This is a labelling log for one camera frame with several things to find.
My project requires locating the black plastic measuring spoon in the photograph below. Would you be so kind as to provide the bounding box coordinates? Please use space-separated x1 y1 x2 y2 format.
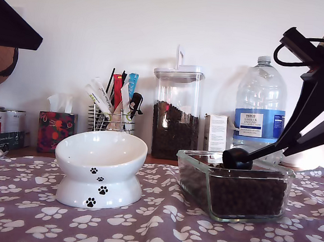
221 141 283 173

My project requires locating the brown cat food kibble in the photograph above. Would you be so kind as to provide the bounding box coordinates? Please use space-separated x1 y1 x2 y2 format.
176 157 290 221
149 99 202 162

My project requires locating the rectangular glass food container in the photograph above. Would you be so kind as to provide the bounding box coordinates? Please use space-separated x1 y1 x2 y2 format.
171 149 298 228

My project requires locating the white paw print cat bowl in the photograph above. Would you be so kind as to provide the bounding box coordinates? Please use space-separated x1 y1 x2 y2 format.
50 127 150 213

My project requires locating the round brown wooden board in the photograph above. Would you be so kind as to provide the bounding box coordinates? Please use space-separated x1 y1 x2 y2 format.
0 45 20 93

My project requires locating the large blue label water bottle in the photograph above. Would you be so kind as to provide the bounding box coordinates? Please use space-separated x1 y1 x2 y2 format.
230 53 291 165

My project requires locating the white tissue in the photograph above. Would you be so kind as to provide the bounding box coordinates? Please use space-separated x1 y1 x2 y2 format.
46 91 74 114

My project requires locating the silver tin white label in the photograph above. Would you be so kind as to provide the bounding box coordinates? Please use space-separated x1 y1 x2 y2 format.
4 109 27 134

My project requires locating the white printed carton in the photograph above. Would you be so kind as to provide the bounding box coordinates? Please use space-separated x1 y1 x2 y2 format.
201 113 231 154

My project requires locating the white sachet green print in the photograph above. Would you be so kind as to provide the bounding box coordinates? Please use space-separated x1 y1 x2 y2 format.
83 83 116 115
89 76 112 101

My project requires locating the floral tissue box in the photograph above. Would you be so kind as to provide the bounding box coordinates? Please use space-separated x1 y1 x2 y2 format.
36 110 79 156

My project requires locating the thin black stick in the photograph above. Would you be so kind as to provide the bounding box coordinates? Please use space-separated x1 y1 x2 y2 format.
105 67 116 96

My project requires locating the red sachet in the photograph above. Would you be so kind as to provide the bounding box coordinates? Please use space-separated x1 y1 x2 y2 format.
110 73 124 107

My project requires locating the tall clear kibble storage jar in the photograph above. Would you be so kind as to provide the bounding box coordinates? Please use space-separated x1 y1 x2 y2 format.
146 42 208 163

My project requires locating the plain white sachet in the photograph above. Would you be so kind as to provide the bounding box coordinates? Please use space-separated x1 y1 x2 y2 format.
118 81 133 116

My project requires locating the blue sachet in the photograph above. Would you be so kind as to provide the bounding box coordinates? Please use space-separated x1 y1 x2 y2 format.
127 72 140 100

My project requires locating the black clip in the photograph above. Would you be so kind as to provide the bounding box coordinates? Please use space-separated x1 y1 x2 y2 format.
127 92 145 117

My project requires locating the grey paw print table mat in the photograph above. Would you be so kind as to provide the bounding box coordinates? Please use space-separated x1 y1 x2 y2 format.
0 140 324 242

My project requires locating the small white round camera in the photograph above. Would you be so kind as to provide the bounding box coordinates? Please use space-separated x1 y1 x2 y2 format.
280 156 302 168

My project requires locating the black looping cable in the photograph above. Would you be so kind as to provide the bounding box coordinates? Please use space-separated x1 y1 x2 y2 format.
273 34 324 69

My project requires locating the chrome wire rack holder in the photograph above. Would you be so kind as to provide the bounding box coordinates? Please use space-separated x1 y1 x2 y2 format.
86 103 137 136

